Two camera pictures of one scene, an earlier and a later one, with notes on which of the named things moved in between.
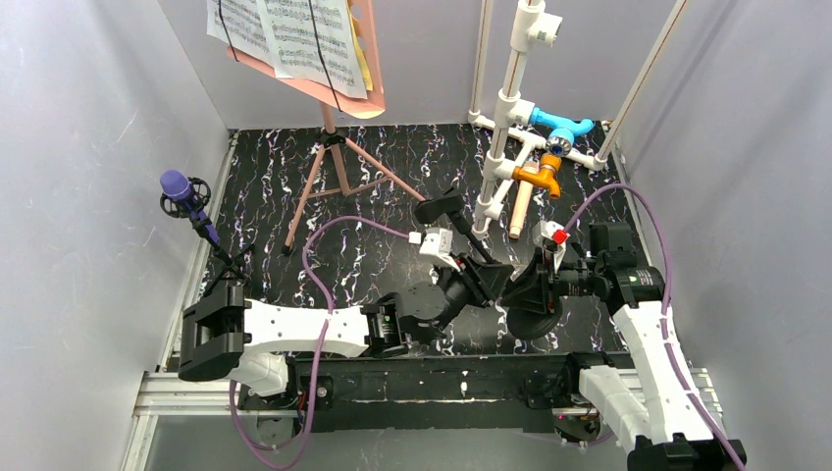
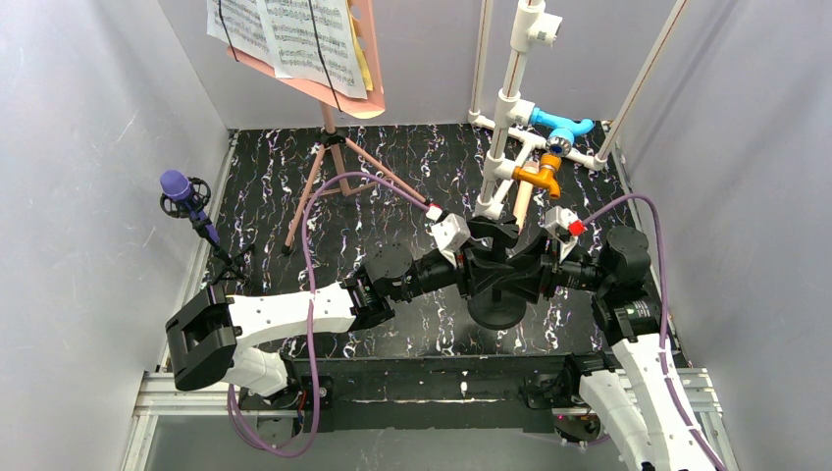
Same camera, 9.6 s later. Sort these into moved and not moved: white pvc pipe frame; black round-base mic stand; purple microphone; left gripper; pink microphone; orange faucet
Moved: left gripper; black round-base mic stand
Not moved: orange faucet; purple microphone; white pvc pipe frame; pink microphone
